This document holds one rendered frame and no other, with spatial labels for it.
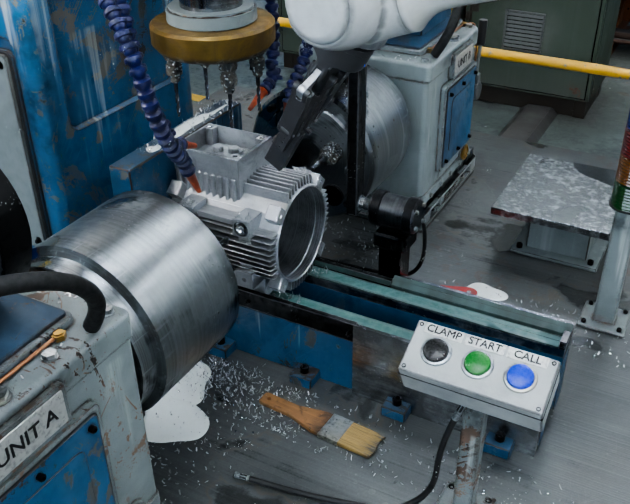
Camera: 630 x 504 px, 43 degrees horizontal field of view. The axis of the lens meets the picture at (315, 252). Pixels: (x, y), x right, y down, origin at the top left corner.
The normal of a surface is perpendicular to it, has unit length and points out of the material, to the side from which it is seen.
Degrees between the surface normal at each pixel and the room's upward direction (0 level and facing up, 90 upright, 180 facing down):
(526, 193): 0
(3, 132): 90
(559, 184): 0
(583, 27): 90
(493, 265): 0
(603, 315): 90
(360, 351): 90
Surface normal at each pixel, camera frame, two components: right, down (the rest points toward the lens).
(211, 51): 0.06, 0.53
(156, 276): 0.64, -0.40
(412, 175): -0.48, 0.47
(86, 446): 0.88, 0.25
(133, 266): 0.46, -0.59
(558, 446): -0.01, -0.85
